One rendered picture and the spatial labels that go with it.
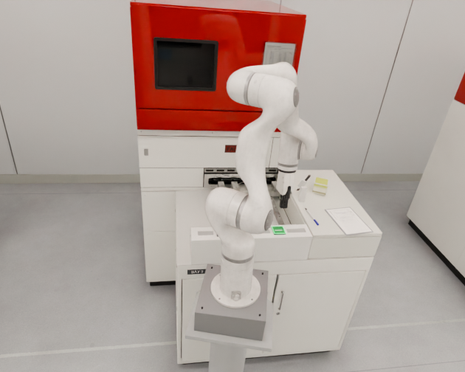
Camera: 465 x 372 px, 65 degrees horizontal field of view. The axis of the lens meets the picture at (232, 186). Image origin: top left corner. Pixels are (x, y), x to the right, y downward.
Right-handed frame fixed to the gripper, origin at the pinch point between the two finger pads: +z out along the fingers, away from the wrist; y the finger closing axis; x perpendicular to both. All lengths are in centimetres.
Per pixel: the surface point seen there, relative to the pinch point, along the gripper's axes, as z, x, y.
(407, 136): 11, 205, -214
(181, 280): 41, -44, -7
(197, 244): 18.5, -37.4, 0.5
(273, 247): 21.7, -2.7, -0.2
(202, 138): -17, -31, -56
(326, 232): 15.2, 22.4, -1.1
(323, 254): 27.0, 22.7, -1.4
